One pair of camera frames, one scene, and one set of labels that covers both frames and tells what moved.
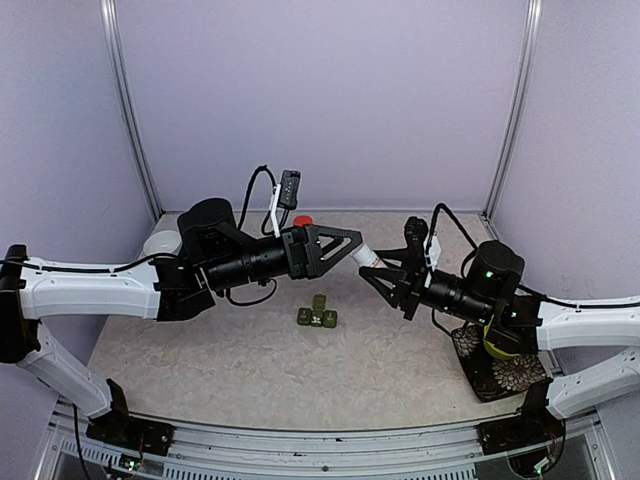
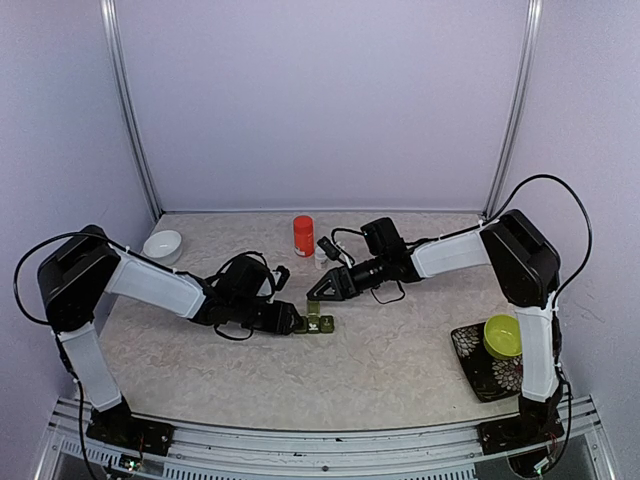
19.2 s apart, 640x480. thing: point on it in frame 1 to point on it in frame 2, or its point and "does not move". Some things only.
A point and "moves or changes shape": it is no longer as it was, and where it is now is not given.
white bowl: [167, 241] does not move
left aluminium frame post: [109, 15] does not move
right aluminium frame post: [515, 123] does not move
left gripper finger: [322, 271] to [288, 330]
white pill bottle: [366, 256] moves or changes shape
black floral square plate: [489, 377] does not move
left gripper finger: [338, 235] to [297, 318]
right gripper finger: [405, 254] to [326, 289]
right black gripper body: [412, 291] to [353, 287]
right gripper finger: [387, 281] to [324, 290]
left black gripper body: [298, 269] to [272, 323]
